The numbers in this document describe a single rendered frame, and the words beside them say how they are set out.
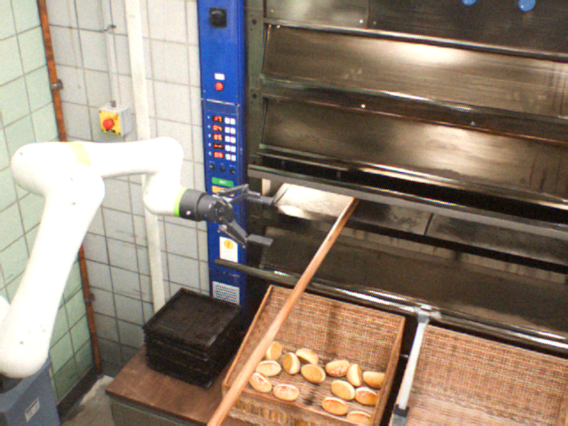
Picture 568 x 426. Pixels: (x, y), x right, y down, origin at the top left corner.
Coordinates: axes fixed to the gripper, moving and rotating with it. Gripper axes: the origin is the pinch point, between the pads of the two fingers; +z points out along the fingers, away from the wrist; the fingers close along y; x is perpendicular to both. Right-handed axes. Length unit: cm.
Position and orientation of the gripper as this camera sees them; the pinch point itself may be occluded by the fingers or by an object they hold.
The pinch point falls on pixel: (267, 222)
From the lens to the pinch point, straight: 196.4
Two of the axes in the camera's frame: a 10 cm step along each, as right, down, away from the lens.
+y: -0.2, 8.6, 5.0
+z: 9.3, 2.0, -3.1
